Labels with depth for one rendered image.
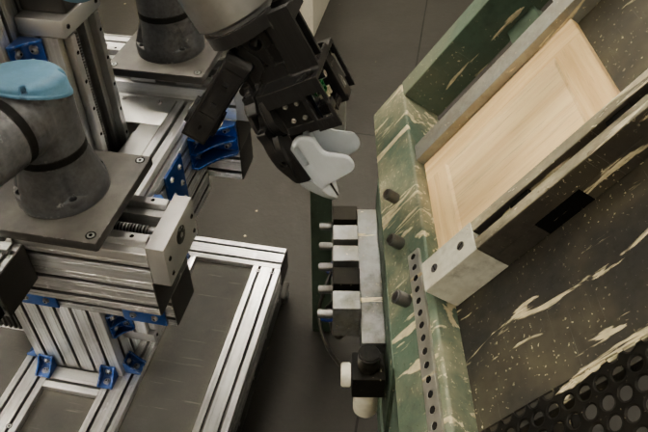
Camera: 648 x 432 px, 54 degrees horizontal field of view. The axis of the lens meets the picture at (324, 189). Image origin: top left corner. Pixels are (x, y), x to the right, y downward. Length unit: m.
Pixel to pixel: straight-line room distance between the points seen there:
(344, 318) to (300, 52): 0.80
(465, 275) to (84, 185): 0.63
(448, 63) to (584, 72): 0.47
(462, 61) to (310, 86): 1.01
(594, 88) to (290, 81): 0.64
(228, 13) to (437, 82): 1.06
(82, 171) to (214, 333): 0.95
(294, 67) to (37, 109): 0.53
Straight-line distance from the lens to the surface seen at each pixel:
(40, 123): 1.01
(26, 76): 1.02
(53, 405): 1.92
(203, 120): 0.61
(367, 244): 1.40
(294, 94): 0.55
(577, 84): 1.13
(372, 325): 1.26
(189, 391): 1.83
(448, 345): 1.06
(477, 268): 1.06
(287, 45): 0.55
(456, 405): 1.00
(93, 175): 1.10
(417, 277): 1.15
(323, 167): 0.61
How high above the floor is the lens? 1.75
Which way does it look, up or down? 41 degrees down
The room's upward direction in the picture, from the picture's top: straight up
